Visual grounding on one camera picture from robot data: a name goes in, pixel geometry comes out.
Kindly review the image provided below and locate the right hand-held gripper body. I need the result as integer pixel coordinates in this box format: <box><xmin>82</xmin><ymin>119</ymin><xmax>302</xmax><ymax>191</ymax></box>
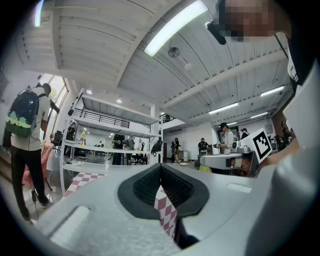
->
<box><xmin>231</xmin><ymin>128</ymin><xmax>273</xmax><ymax>178</ymax></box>

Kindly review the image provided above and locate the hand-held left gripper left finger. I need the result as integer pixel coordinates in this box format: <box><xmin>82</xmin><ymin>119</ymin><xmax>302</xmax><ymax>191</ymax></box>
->
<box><xmin>117</xmin><ymin>163</ymin><xmax>161</xmax><ymax>221</ymax></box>

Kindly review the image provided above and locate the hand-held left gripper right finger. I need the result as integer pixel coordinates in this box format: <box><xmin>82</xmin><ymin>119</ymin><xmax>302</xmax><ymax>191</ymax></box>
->
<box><xmin>161</xmin><ymin>163</ymin><xmax>210</xmax><ymax>250</ymax></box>

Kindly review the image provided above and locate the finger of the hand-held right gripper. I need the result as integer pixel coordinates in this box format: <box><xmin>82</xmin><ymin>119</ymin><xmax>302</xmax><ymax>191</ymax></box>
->
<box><xmin>199</xmin><ymin>153</ymin><xmax>243</xmax><ymax>169</ymax></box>

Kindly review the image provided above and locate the person's right forearm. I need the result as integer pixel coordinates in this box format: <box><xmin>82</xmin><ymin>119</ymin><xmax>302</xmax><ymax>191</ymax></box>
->
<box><xmin>259</xmin><ymin>138</ymin><xmax>301</xmax><ymax>171</ymax></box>

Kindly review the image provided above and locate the pink checkered table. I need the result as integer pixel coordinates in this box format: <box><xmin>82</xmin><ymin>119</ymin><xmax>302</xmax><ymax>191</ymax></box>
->
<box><xmin>63</xmin><ymin>172</ymin><xmax>181</xmax><ymax>238</ymax></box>

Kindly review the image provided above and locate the white metal shelf rack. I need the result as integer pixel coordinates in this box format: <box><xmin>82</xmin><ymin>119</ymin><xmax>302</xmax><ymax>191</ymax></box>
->
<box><xmin>59</xmin><ymin>87</ymin><xmax>164</xmax><ymax>197</ymax></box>

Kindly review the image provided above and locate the long ceiling light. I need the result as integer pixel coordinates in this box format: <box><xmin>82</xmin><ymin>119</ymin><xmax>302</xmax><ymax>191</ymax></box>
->
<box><xmin>208</xmin><ymin>101</ymin><xmax>240</xmax><ymax>116</ymax></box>
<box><xmin>259</xmin><ymin>85</ymin><xmax>286</xmax><ymax>98</ymax></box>
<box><xmin>144</xmin><ymin>0</ymin><xmax>209</xmax><ymax>57</ymax></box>

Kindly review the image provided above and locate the pink cloth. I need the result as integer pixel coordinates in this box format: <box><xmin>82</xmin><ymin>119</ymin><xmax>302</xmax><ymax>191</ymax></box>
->
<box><xmin>21</xmin><ymin>144</ymin><xmax>55</xmax><ymax>186</ymax></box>

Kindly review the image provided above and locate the person's black clothing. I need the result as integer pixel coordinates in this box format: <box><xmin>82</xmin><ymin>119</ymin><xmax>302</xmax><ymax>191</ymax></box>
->
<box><xmin>274</xmin><ymin>14</ymin><xmax>320</xmax><ymax>87</ymax></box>

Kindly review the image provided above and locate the green and black backpack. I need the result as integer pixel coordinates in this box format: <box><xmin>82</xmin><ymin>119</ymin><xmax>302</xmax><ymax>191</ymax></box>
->
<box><xmin>4</xmin><ymin>87</ymin><xmax>47</xmax><ymax>138</ymax></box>

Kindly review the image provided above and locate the black head-worn camera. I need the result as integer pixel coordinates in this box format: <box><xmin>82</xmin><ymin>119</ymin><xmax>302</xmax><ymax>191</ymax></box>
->
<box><xmin>204</xmin><ymin>20</ymin><xmax>227</xmax><ymax>46</ymax></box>

